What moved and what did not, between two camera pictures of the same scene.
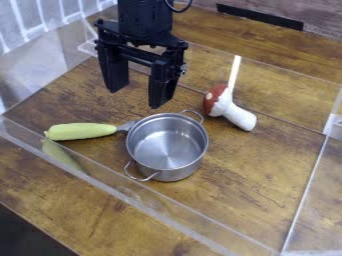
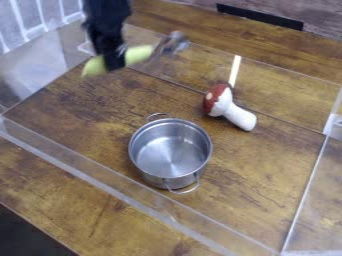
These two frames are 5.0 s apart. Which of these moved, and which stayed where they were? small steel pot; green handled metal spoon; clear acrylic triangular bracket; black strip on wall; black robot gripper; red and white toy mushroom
Moved: green handled metal spoon; small steel pot; black robot gripper
Stayed: black strip on wall; clear acrylic triangular bracket; red and white toy mushroom
